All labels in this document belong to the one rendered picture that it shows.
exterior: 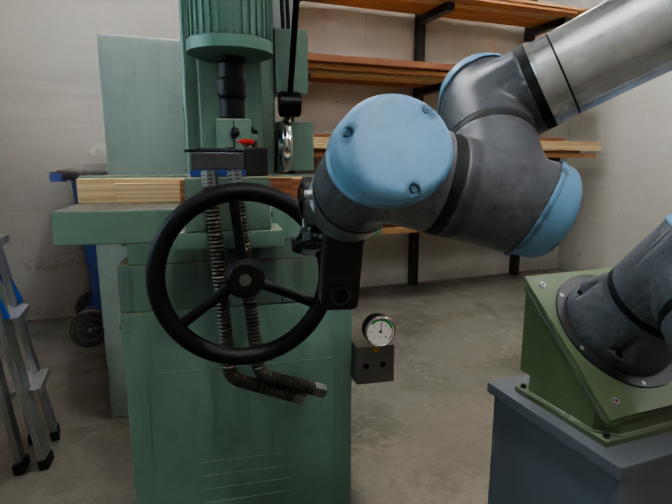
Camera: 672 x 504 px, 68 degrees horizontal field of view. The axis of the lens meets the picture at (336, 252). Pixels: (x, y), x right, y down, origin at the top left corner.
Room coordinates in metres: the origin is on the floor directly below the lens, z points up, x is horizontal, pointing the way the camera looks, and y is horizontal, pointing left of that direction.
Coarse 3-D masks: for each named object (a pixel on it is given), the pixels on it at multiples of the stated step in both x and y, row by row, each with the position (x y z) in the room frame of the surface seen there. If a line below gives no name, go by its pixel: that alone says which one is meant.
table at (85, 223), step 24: (72, 216) 0.86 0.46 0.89; (96, 216) 0.87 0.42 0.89; (120, 216) 0.87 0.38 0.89; (144, 216) 0.88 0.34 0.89; (288, 216) 0.94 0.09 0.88; (72, 240) 0.86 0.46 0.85; (96, 240) 0.87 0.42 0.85; (120, 240) 0.87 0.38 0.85; (144, 240) 0.88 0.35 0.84; (192, 240) 0.81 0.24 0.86; (264, 240) 0.84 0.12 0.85
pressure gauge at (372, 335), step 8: (368, 320) 0.92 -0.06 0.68; (376, 320) 0.92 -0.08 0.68; (384, 320) 0.92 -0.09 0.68; (368, 328) 0.91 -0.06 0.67; (376, 328) 0.92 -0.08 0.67; (384, 328) 0.92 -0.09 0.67; (392, 328) 0.92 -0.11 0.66; (368, 336) 0.91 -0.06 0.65; (376, 336) 0.92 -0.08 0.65; (384, 336) 0.92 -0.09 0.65; (392, 336) 0.92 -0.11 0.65; (376, 344) 0.92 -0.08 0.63; (384, 344) 0.92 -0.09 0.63
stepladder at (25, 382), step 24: (0, 240) 1.51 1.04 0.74; (0, 264) 1.57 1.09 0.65; (0, 288) 1.48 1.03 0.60; (0, 312) 1.44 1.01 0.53; (24, 312) 1.55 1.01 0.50; (0, 336) 1.43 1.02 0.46; (24, 336) 1.59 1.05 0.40; (0, 360) 1.46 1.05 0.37; (0, 384) 1.43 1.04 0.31; (24, 384) 1.46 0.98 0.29; (0, 408) 1.43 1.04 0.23; (24, 408) 1.44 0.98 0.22; (48, 408) 1.61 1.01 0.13; (24, 456) 1.46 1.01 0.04; (48, 456) 1.47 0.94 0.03
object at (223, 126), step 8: (216, 120) 1.03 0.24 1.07; (224, 120) 1.03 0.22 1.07; (232, 120) 1.03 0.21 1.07; (240, 120) 1.04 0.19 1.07; (248, 120) 1.04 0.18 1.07; (216, 128) 1.03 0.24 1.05; (224, 128) 1.03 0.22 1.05; (240, 128) 1.04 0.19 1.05; (248, 128) 1.04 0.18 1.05; (216, 136) 1.03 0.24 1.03; (224, 136) 1.03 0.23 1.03; (240, 136) 1.04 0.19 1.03; (248, 136) 1.04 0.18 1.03; (224, 144) 1.03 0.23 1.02; (232, 144) 1.03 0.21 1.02; (224, 152) 1.03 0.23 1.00; (240, 152) 1.04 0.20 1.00
